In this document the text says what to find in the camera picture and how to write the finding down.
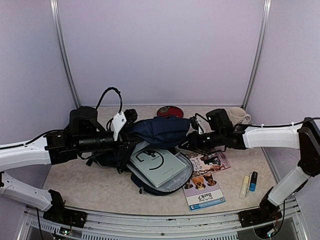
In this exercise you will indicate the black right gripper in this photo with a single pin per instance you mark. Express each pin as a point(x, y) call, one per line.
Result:
point(194, 142)

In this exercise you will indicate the pink illustrated picture book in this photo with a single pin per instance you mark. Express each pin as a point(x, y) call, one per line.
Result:
point(207, 163)

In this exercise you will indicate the navy blue student backpack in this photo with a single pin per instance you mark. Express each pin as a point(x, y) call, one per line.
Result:
point(162, 132)

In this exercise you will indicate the blue white workbook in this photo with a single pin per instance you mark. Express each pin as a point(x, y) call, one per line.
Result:
point(203, 192)

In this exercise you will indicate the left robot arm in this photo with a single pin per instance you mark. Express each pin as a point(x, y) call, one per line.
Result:
point(83, 134)

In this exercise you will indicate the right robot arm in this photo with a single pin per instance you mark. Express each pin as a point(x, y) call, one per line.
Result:
point(303, 136)

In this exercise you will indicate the red floral round plate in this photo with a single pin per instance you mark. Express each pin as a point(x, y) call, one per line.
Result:
point(170, 110)

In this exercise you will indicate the white cartoon mug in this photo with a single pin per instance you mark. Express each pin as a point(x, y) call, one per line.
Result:
point(239, 116)

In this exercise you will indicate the white marker pen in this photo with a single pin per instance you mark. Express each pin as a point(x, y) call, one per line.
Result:
point(248, 185)

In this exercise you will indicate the cream highlighter pen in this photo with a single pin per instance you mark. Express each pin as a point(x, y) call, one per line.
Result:
point(244, 186)

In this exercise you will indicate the blue capped black marker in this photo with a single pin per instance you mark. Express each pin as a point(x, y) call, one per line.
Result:
point(253, 181)

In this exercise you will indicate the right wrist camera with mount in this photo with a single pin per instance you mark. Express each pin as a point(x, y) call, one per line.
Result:
point(195, 124)

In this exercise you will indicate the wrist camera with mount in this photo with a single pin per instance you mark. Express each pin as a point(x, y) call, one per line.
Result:
point(123, 119)
point(195, 124)

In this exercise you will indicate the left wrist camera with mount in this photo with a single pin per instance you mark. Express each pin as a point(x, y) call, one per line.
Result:
point(123, 119)

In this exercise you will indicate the right aluminium frame post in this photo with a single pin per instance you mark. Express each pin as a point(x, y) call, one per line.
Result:
point(258, 53)

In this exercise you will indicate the aluminium frame post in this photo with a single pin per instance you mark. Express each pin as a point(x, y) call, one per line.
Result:
point(54, 6)
point(258, 53)

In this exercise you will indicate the front aluminium rail base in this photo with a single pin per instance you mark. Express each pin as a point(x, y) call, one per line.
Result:
point(100, 225)

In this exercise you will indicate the left aluminium frame post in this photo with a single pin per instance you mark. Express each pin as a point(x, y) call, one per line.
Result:
point(54, 6)

